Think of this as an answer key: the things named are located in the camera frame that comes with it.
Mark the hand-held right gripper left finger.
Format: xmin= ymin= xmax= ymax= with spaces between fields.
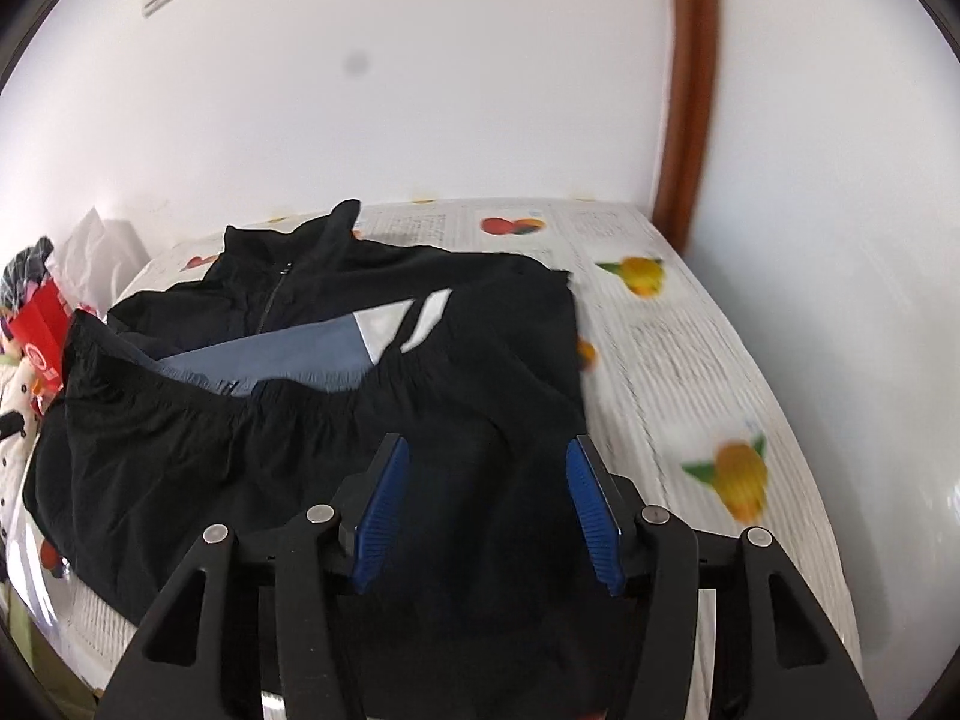
xmin=97 ymin=433 xmax=412 ymax=720

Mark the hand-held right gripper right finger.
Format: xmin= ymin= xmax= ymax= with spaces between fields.
xmin=564 ymin=435 xmax=878 ymax=720

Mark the black white blue jacket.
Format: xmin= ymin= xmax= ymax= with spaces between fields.
xmin=22 ymin=199 xmax=653 ymax=720

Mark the fruit print tablecloth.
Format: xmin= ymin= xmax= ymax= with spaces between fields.
xmin=15 ymin=195 xmax=863 ymax=698

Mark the white floral quilt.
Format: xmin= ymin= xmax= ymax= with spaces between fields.
xmin=0 ymin=352 xmax=53 ymax=541

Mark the white plastic bag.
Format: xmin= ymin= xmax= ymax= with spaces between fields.
xmin=49 ymin=206 xmax=151 ymax=308

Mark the red paper bag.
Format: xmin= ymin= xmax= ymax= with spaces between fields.
xmin=6 ymin=281 xmax=80 ymax=395

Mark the grey plaid cloth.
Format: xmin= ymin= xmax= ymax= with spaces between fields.
xmin=0 ymin=236 xmax=57 ymax=316

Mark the brown wooden door frame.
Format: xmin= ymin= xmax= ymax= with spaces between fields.
xmin=651 ymin=0 xmax=722 ymax=248

